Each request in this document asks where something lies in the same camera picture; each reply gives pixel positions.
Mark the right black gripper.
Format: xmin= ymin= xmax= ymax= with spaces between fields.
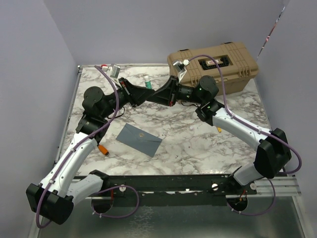
xmin=148 ymin=75 xmax=205 ymax=107

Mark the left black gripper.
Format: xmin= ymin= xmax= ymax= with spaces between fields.
xmin=101 ymin=77 xmax=156 ymax=119

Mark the green white glue stick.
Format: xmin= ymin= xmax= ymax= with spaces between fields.
xmin=144 ymin=76 xmax=152 ymax=89

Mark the grey blue envelope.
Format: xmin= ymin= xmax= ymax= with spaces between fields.
xmin=116 ymin=123 xmax=162 ymax=157

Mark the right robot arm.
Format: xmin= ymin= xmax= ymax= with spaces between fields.
xmin=148 ymin=76 xmax=291 ymax=194

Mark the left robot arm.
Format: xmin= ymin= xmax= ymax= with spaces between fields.
xmin=26 ymin=78 xmax=155 ymax=228

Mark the tan plastic toolbox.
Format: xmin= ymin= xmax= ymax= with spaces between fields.
xmin=167 ymin=42 xmax=259 ymax=95

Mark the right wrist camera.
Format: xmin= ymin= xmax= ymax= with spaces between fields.
xmin=172 ymin=59 xmax=190 ymax=81

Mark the aluminium table frame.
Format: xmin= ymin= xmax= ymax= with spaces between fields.
xmin=26 ymin=63 xmax=309 ymax=238

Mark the orange handled screwdriver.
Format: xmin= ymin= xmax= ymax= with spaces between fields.
xmin=98 ymin=144 xmax=109 ymax=156

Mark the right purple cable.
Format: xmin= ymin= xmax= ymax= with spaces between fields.
xmin=187 ymin=54 xmax=303 ymax=216

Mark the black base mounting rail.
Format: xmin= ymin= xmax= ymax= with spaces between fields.
xmin=91 ymin=174 xmax=257 ymax=207

